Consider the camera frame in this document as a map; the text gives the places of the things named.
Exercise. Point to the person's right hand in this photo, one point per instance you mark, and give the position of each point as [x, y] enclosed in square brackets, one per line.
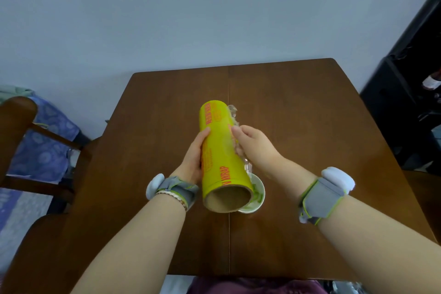
[255, 147]

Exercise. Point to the person's left hand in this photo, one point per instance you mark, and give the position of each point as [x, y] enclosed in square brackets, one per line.
[190, 163]

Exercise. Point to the person's right fingers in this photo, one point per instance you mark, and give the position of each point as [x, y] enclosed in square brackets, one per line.
[237, 135]

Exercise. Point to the person's left thumb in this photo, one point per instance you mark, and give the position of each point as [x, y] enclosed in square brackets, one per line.
[203, 137]

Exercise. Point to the clear cling film sheet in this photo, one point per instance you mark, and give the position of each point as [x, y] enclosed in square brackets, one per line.
[238, 132]

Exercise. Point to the yellow cling wrap roll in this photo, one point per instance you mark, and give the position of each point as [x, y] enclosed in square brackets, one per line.
[224, 159]

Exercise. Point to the person's left forearm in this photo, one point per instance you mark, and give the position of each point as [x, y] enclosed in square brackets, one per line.
[137, 245]

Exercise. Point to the person's right forearm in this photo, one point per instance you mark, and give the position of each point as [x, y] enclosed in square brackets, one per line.
[348, 231]

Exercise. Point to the grey left wrist tracker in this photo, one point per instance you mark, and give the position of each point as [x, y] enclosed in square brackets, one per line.
[174, 188]

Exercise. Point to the grey wrist tracker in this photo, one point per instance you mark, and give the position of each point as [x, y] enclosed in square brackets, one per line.
[325, 197]
[174, 188]

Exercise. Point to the white and green bowl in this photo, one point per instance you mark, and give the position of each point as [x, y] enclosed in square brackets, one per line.
[256, 197]

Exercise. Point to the grey right wrist tracker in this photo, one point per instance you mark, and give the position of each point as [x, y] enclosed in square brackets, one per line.
[325, 197]

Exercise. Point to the maroon trousers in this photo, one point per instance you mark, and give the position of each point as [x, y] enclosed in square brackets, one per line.
[256, 286]

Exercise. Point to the blue patterned cloth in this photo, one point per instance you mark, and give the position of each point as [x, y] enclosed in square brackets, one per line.
[41, 142]

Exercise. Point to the brown wooden chair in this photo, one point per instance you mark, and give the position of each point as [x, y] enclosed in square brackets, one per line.
[38, 180]

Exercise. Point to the black shelf unit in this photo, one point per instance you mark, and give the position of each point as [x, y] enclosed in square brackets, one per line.
[408, 97]

